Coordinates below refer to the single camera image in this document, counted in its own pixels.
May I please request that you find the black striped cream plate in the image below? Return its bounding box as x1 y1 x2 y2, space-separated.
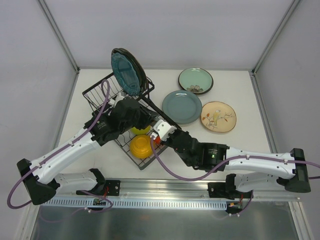
111 48 148 96

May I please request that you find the teal scalloped plate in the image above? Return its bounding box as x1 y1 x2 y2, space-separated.
111 52 141 96

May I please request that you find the cream bird plate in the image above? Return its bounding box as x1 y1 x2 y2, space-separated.
200 101 237 133

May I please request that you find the grey deer plate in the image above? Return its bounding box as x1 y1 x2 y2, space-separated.
120 48 148 93

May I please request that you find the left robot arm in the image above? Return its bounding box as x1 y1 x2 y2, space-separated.
16 97 158 205

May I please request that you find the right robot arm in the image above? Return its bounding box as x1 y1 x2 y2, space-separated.
159 129 311 199

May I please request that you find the green bowl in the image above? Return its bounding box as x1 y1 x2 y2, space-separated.
130 125 151 135

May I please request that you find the yellow ribbed bowl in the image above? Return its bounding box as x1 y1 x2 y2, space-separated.
130 134 153 159

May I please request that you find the orange bowl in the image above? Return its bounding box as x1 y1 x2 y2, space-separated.
153 136 162 145

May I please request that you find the grey blue plate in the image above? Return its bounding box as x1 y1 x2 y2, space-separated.
162 90 202 124

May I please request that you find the mint green flower plate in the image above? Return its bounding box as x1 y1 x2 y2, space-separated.
178 67 214 95

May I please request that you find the black wire dish rack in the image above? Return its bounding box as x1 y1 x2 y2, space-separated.
82 73 180 171

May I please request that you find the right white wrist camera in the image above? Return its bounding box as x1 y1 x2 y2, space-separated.
150 119 177 142

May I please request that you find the white slotted cable duct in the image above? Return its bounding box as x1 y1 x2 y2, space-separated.
43 196 227 211

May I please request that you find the aluminium mounting rail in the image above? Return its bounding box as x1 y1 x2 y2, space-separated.
29 174 300 202

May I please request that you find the left aluminium frame post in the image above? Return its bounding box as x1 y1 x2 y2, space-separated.
37 0 81 73

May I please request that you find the aluminium frame post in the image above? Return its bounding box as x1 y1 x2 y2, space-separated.
251 0 302 75
37 0 81 73

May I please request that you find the right aluminium frame post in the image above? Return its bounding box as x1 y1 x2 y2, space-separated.
251 0 302 75

